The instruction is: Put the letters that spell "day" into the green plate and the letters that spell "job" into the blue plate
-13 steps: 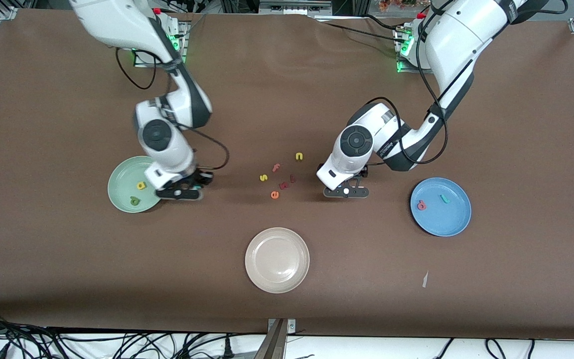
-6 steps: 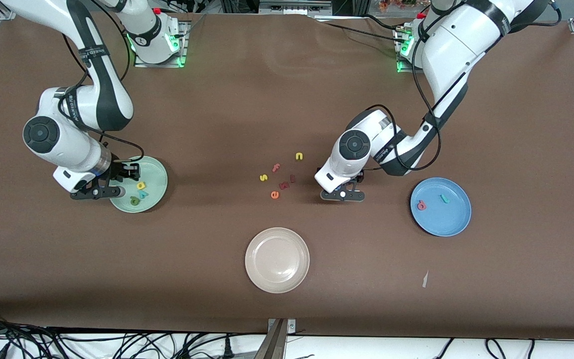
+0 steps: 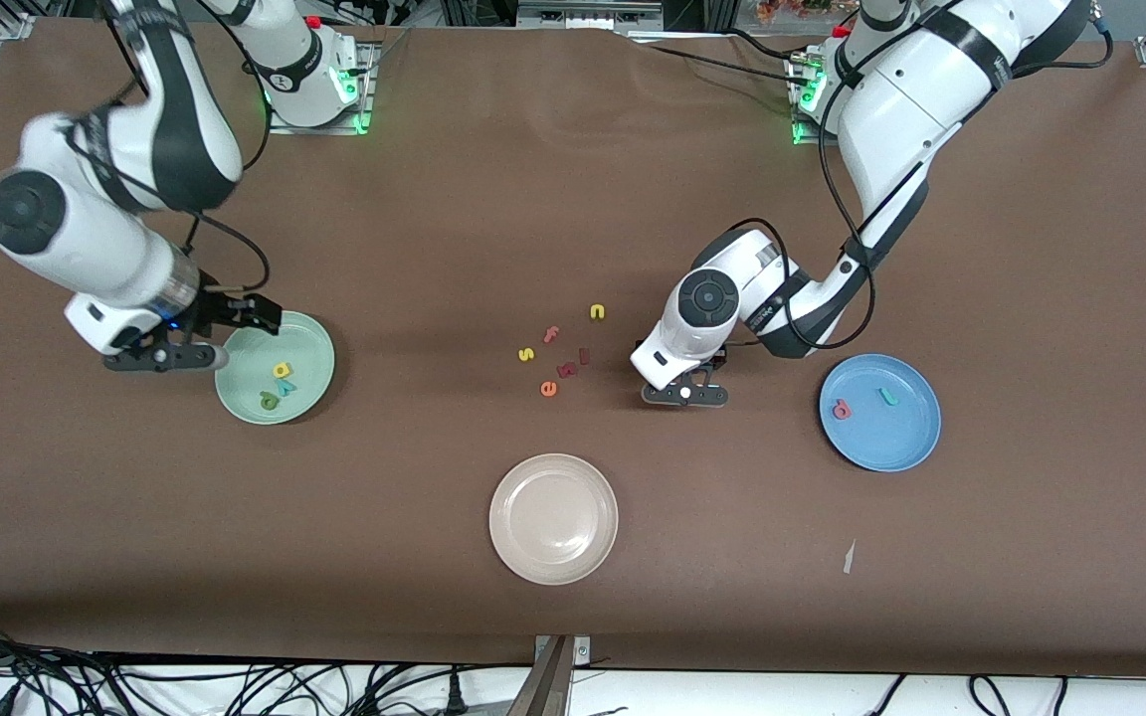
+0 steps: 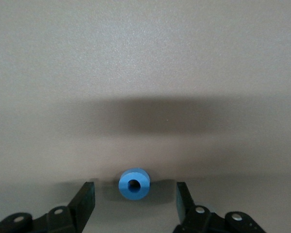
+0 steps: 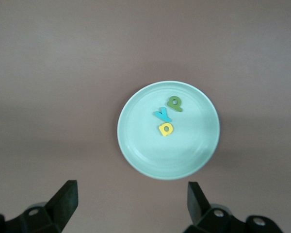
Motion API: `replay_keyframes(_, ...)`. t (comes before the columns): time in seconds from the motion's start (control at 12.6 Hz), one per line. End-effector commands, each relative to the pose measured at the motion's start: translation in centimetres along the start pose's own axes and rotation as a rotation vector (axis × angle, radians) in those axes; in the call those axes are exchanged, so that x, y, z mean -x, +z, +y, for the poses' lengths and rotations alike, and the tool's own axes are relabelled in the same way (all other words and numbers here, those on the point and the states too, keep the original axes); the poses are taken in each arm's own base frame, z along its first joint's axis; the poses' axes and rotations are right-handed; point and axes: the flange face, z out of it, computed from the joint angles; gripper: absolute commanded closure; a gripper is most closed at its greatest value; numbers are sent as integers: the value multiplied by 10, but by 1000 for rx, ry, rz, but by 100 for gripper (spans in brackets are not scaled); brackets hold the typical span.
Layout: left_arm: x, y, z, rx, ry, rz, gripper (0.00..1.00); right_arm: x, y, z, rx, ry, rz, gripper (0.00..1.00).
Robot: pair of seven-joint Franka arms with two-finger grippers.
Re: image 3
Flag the beige plate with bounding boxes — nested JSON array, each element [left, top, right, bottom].
[[488, 453, 620, 586]]

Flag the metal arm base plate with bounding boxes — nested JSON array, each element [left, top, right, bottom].
[[268, 40, 376, 136], [787, 50, 838, 149]]

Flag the green plate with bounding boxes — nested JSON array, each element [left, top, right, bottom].
[[214, 310, 336, 427]]

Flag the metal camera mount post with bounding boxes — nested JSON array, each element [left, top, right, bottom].
[[506, 634, 593, 716]]

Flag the tangled black cables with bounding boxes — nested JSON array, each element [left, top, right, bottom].
[[0, 615, 534, 716]]

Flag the orange flower bunch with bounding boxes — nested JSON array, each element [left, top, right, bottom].
[[756, 0, 835, 23]]

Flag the brown table cover sheet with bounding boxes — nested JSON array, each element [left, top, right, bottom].
[[0, 20, 1146, 680]]

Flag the grey power strip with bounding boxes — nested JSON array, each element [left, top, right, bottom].
[[516, 0, 666, 28]]

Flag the black cable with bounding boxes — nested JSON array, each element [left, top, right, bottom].
[[61, 80, 273, 295], [631, 28, 815, 87], [864, 674, 909, 716], [190, 0, 274, 172], [720, 20, 1117, 352], [969, 674, 1014, 716]]

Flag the blue plate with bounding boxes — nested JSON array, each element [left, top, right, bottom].
[[819, 353, 942, 473]]

